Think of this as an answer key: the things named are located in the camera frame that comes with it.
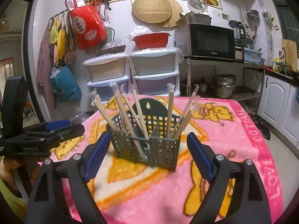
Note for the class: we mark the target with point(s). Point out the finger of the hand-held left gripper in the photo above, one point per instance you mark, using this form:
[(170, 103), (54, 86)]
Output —
[(57, 124), (72, 130)]

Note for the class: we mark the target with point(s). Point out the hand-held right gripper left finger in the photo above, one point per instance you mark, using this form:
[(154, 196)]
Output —
[(95, 158)]

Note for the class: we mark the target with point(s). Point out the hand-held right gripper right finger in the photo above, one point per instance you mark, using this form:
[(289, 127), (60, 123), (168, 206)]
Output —
[(201, 156)]

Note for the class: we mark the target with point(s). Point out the bunch of chopsticks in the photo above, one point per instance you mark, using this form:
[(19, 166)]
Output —
[(170, 112)]

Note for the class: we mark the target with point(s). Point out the green plastic utensil basket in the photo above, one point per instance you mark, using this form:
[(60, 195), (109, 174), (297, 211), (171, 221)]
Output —
[(155, 108)]

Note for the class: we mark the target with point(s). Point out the person's left hand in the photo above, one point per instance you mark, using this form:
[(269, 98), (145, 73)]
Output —
[(14, 164)]

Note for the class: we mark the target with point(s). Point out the blue plastic bag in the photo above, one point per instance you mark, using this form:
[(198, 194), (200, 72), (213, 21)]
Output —
[(66, 86)]

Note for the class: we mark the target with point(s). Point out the pink hanging garment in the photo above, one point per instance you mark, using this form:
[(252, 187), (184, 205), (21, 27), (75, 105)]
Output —
[(44, 74)]

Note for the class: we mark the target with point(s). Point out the pink printed blanket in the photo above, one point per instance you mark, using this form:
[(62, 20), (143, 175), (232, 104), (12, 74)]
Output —
[(149, 191)]

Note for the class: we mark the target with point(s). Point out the black slippers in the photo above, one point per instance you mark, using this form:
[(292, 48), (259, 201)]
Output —
[(262, 129)]

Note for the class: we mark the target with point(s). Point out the stacked steel pots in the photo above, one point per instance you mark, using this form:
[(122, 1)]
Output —
[(224, 86)]

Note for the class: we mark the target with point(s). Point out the metal kitchen rack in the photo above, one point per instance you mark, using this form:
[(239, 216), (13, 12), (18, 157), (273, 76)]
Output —
[(247, 95)]

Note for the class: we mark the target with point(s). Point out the yellow hanging cloths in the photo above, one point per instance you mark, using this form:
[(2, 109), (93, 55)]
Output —
[(60, 42)]

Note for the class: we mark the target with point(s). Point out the woven basket tray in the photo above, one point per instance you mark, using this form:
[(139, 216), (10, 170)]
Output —
[(109, 50)]

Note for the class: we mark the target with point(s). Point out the white kitchen cabinets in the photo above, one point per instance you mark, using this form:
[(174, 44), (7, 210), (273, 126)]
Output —
[(273, 98)]

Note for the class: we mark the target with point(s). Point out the red fabric bag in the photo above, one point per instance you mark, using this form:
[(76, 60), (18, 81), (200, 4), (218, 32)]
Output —
[(88, 28)]

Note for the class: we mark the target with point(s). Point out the grey-topped plastic drawer unit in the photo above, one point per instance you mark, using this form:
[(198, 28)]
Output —
[(154, 63)]

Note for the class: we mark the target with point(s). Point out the black microwave oven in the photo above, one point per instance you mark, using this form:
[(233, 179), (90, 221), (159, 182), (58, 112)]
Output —
[(210, 42)]

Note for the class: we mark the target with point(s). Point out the red plastic basin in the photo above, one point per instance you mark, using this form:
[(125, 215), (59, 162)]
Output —
[(151, 40)]

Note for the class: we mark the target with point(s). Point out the black blender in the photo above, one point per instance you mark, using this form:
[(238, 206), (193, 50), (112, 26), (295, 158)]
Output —
[(237, 31)]

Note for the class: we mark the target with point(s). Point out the metal baking tray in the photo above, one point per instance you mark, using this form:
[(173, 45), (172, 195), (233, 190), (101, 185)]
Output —
[(193, 19)]

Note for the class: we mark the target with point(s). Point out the wooden cutting board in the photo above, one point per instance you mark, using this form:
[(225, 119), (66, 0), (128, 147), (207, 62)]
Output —
[(290, 49)]

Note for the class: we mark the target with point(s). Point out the round bamboo mat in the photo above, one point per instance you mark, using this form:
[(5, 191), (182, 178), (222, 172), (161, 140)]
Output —
[(176, 14)]

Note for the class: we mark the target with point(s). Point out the round bamboo tray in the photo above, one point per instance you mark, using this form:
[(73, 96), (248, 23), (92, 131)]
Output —
[(151, 9)]

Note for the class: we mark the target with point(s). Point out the hanging steel pot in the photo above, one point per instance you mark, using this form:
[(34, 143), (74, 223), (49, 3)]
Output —
[(252, 17)]

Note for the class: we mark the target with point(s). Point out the clear glass lid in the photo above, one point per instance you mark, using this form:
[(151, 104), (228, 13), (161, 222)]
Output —
[(197, 3)]

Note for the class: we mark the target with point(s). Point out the dark window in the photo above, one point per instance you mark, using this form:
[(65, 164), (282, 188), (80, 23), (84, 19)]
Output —
[(285, 11)]

